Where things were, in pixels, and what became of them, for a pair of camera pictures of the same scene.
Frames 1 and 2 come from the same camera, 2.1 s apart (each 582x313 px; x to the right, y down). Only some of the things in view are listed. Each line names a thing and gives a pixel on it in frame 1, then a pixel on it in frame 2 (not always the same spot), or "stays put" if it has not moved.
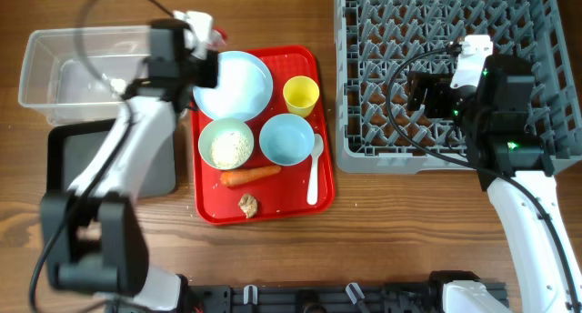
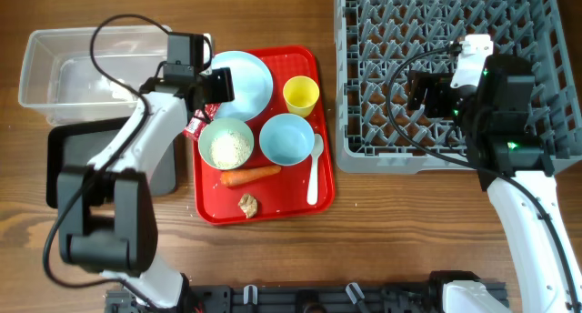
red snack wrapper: x=222 y=32 -> x=200 y=118
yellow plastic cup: x=301 y=94 stays put
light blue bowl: x=286 y=139 stays put
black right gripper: x=419 y=91 stays put
